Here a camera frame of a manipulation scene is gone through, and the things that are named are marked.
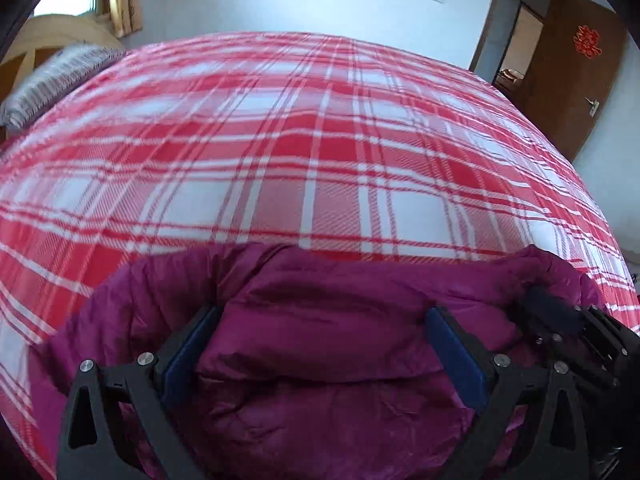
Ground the red white plaid bedspread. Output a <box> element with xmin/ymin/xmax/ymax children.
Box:
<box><xmin>1</xmin><ymin>32</ymin><xmax>639</xmax><ymax>479</ymax></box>

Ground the striped grey pillow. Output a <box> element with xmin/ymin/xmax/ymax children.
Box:
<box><xmin>1</xmin><ymin>44</ymin><xmax>126</xmax><ymax>133</ymax></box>

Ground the silver door handle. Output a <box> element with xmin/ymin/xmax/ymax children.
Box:
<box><xmin>585</xmin><ymin>98</ymin><xmax>600</xmax><ymax>117</ymax></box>

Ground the wooden round headboard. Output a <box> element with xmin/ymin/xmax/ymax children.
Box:
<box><xmin>1</xmin><ymin>14</ymin><xmax>123</xmax><ymax>104</ymax></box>

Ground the red paper door decoration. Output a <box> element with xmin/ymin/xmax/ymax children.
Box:
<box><xmin>573</xmin><ymin>25</ymin><xmax>602</xmax><ymax>60</ymax></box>

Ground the brown wooden door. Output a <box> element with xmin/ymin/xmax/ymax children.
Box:
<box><xmin>515</xmin><ymin>0</ymin><xmax>627</xmax><ymax>160</ymax></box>

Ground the magenta down jacket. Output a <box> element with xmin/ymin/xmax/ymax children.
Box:
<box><xmin>28</xmin><ymin>244</ymin><xmax>604</xmax><ymax>479</ymax></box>

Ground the dark door frame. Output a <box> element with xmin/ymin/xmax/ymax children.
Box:
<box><xmin>470</xmin><ymin>0</ymin><xmax>550</xmax><ymax>84</ymax></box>

